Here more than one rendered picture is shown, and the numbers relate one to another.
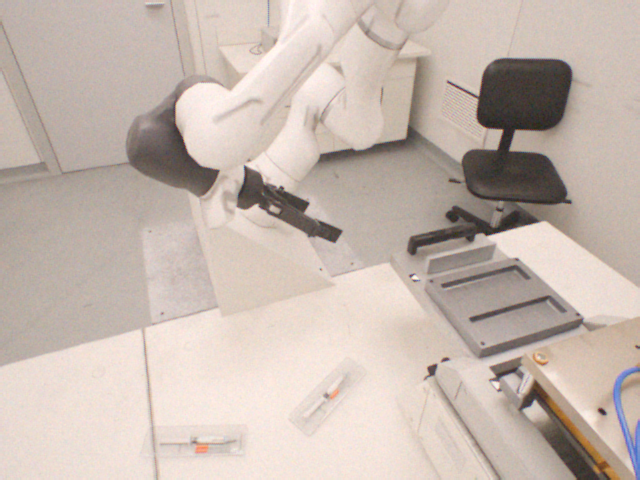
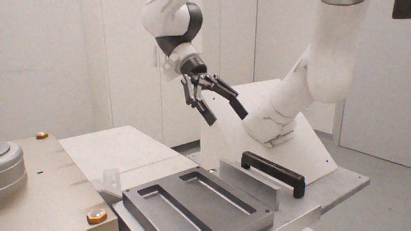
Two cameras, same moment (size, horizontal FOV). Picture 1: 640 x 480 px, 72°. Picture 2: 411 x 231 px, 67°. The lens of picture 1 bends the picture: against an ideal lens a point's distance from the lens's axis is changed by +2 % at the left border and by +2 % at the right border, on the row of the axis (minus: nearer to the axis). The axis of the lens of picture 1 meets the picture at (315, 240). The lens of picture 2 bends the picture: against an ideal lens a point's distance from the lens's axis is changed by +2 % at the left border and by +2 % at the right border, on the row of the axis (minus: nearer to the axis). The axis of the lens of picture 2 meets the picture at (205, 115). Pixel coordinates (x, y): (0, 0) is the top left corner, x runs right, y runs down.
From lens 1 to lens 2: 91 cm
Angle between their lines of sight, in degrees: 66
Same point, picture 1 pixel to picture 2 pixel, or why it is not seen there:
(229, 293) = (205, 156)
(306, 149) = (286, 88)
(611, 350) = (40, 160)
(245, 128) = (153, 11)
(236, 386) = not seen: hidden behind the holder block
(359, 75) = (314, 29)
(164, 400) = (137, 171)
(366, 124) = (315, 74)
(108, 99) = (390, 111)
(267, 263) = (223, 149)
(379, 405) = not seen: outside the picture
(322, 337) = not seen: hidden behind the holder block
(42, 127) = (341, 115)
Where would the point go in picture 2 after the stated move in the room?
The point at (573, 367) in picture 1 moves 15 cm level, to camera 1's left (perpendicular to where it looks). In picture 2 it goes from (28, 145) to (47, 115)
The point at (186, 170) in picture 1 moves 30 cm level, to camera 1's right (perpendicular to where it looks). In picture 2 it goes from (162, 42) to (185, 49)
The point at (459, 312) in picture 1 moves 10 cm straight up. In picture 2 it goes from (163, 179) to (160, 129)
